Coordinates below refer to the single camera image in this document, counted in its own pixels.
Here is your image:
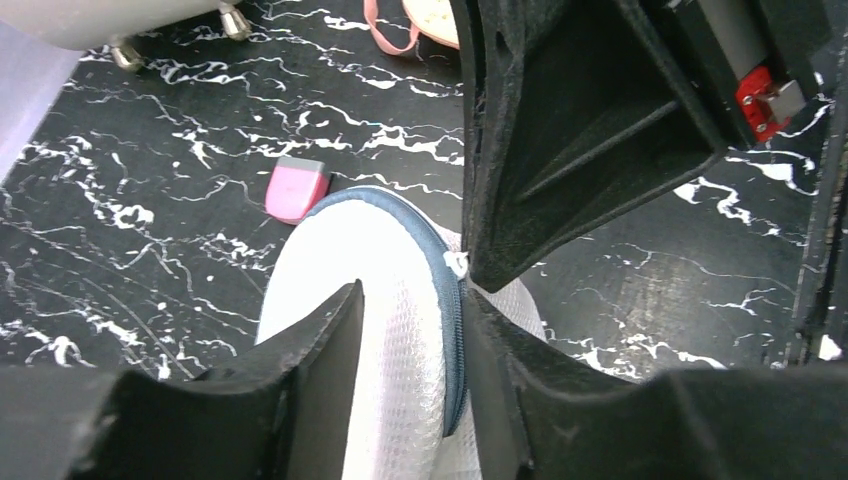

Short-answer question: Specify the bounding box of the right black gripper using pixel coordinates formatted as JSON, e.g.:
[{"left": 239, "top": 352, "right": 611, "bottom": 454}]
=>
[{"left": 645, "top": 1, "right": 847, "bottom": 365}]

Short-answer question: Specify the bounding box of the floral mesh laundry pouch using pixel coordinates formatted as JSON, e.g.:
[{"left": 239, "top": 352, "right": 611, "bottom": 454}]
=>
[{"left": 362, "top": 0, "right": 459, "bottom": 56}]

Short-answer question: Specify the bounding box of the white mesh laundry bag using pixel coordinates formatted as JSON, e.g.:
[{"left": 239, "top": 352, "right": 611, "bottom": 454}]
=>
[{"left": 254, "top": 185, "right": 548, "bottom": 480}]

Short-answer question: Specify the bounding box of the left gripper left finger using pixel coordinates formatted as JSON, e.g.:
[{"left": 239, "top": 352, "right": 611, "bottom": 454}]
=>
[{"left": 1, "top": 281, "right": 364, "bottom": 479}]

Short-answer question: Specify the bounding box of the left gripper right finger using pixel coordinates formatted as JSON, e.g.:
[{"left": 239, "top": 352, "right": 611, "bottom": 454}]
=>
[{"left": 463, "top": 291, "right": 847, "bottom": 479}]

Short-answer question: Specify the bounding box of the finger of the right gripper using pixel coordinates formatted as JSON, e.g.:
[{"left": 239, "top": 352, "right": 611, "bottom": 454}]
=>
[{"left": 453, "top": 1, "right": 727, "bottom": 292}]

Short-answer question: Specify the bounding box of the round white drawer cabinet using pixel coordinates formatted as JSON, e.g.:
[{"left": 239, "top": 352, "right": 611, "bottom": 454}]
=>
[{"left": 1, "top": 0, "right": 251, "bottom": 72}]

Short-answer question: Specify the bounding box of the pink eraser block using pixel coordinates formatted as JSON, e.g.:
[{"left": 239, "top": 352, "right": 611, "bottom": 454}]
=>
[{"left": 264, "top": 156, "right": 331, "bottom": 225}]

